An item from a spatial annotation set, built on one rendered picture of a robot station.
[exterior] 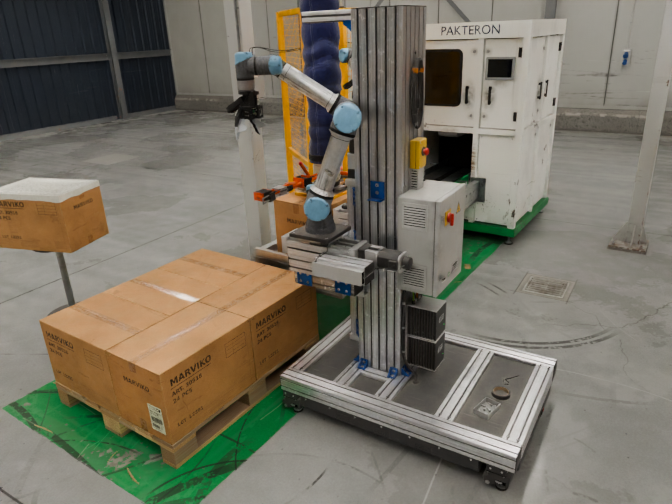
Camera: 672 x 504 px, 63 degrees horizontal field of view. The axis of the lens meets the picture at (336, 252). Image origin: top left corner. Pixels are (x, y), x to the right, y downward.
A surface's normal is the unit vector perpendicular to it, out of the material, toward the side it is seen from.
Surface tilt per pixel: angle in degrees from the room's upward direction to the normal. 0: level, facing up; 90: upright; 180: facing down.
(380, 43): 90
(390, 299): 90
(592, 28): 90
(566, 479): 0
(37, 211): 90
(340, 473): 0
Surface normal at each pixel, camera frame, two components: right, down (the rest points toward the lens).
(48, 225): -0.26, 0.37
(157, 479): -0.04, -0.92
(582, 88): -0.52, 0.34
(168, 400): 0.83, 0.18
